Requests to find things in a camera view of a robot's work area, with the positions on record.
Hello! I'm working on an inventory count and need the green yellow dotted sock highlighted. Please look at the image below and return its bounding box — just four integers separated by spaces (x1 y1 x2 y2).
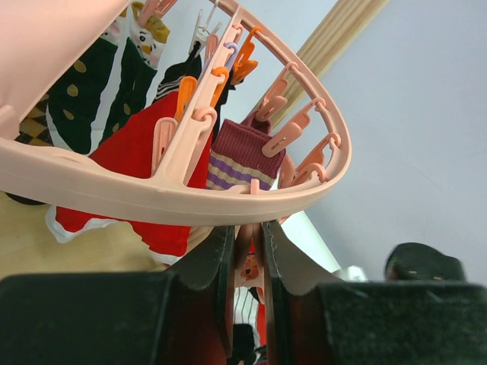
47 2 170 154

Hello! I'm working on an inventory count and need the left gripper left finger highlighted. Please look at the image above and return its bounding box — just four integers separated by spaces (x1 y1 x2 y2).
1 227 235 364

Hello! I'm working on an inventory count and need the pink round clip hanger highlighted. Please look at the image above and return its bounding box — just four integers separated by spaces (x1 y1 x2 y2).
0 0 353 290

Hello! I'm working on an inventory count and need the red plastic tray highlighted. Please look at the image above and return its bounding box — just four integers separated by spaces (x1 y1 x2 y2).
247 240 267 346

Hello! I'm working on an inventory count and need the red santa sock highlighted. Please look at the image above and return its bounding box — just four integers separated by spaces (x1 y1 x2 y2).
45 91 190 266

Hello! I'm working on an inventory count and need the black yellow argyle sock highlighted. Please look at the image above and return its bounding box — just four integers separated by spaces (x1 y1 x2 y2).
15 94 53 147

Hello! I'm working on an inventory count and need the maroon striped beige sock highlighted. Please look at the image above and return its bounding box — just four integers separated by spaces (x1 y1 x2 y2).
206 113 286 190

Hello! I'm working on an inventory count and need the black white striped sock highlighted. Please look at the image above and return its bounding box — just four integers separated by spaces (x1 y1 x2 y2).
153 41 202 103

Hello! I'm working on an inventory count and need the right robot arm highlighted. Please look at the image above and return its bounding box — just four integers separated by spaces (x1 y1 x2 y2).
384 243 466 281

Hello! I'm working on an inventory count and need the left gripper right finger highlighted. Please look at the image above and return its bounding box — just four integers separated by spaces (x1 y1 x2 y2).
261 221 486 364

